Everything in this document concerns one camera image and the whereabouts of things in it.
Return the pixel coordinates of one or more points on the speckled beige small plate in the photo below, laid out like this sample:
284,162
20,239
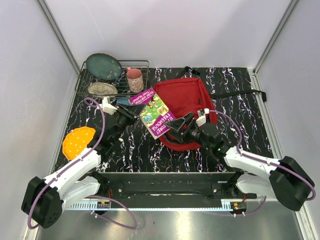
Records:
102,89

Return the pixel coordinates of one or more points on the dark wire dish rack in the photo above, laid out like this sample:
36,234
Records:
85,79

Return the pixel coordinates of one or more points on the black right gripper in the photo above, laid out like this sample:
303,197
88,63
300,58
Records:
177,124

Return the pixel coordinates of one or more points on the pink cartoon mug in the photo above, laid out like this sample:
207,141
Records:
135,79

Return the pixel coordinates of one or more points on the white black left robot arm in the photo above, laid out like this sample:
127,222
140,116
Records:
47,198

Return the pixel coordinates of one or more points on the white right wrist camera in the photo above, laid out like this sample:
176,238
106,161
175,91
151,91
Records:
202,116

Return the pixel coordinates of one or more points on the teal ceramic plate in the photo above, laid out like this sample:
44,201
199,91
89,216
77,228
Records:
103,66

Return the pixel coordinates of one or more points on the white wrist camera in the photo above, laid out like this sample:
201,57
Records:
107,107
202,116

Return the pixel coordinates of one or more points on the orange plastic plate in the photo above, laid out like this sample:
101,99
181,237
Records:
76,141

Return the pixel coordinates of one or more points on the red student backpack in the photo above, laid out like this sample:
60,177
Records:
183,95

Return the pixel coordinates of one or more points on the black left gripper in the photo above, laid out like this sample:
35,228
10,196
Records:
132,117

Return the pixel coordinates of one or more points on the aluminium frame rail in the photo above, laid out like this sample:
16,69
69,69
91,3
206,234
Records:
291,196

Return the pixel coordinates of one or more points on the purple treehouse book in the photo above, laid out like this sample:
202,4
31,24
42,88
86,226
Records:
155,112

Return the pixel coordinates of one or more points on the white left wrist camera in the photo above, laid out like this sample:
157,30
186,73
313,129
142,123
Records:
107,107

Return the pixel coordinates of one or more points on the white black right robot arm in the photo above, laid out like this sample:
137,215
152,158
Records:
245,163

